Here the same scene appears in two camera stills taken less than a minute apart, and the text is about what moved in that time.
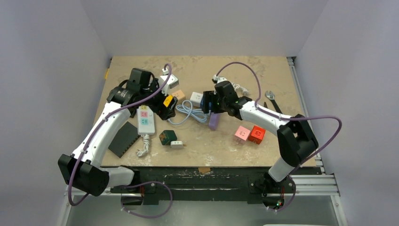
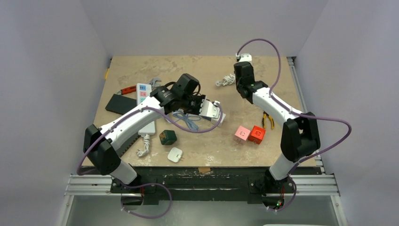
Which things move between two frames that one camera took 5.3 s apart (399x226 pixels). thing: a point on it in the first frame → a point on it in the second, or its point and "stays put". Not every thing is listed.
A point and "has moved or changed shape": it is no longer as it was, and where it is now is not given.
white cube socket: (196, 98) has moved or changed shape
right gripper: (209, 100) → (244, 68)
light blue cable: (187, 107) has moved or changed shape
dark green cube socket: (166, 136) stays put
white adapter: (176, 144) → (175, 155)
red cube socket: (257, 134) stays put
